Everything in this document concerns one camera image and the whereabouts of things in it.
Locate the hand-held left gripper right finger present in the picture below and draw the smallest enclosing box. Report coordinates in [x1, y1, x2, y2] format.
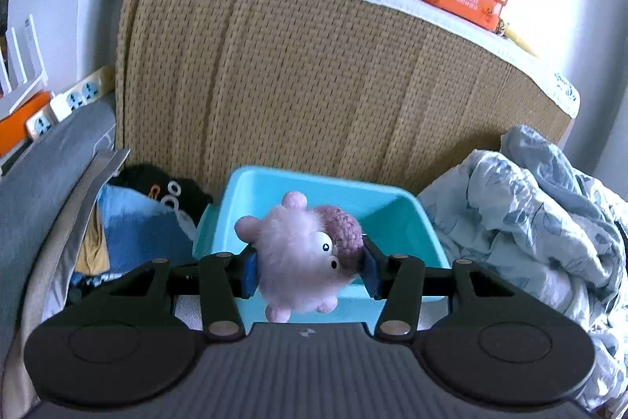
[360, 237, 537, 337]

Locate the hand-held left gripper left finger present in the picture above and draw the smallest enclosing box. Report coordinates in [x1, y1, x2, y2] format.
[81, 249, 261, 344]

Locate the teal plastic bin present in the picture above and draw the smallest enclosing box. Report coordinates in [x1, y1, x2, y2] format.
[192, 166, 451, 336]

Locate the pink fluffy plush toy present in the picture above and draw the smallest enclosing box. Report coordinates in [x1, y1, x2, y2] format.
[234, 190, 366, 322]

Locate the blue cloth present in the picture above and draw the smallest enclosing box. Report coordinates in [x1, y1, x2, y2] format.
[95, 184, 199, 275]

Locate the black penguin plush toy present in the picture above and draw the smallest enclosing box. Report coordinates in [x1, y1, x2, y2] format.
[110, 164, 214, 223]

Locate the yellow cloth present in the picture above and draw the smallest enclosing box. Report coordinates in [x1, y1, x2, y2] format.
[76, 208, 110, 275]

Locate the blue floral blanket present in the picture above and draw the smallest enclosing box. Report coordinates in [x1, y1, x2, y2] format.
[417, 124, 628, 419]

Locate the woven rattan headboard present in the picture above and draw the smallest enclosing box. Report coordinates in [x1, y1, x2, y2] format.
[114, 0, 575, 204]

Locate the white power strip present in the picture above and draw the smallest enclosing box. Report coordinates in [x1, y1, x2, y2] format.
[24, 66, 115, 140]

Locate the yellow toy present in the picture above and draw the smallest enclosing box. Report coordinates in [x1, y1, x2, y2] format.
[495, 19, 538, 57]

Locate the white slotted rack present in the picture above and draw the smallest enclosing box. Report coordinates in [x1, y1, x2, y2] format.
[0, 14, 49, 115]

